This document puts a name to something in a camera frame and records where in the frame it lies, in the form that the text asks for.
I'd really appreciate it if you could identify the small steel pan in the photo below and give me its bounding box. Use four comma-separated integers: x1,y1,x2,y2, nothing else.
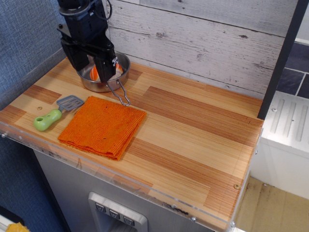
77,51,131,106

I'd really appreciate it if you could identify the green handled grey spatula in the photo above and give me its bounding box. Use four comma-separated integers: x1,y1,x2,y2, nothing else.
33,95,84,131

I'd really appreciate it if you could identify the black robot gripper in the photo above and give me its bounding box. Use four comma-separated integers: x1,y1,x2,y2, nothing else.
57,2,116,83

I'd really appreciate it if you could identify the orange cloth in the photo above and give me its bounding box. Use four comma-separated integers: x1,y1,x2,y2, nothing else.
58,96,147,160

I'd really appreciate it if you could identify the yellow object at corner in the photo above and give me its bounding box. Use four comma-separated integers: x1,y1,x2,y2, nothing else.
6,223,30,232

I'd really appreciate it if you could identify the dark vertical post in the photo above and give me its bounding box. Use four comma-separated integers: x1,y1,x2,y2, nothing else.
257,0,309,120

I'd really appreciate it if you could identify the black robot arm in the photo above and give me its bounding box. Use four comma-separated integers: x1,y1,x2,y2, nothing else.
57,0,117,83

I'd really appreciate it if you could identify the white radiator cover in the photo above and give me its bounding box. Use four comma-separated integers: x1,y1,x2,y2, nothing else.
251,91,309,199

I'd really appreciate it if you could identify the orange white salmon sushi toy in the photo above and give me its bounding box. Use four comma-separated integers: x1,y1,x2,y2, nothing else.
89,63,124,82

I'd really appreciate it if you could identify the steel cabinet with button panel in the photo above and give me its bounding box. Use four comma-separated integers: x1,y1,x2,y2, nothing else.
32,149,236,232

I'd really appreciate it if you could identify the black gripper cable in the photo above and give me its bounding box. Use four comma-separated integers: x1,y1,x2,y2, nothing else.
91,0,113,21

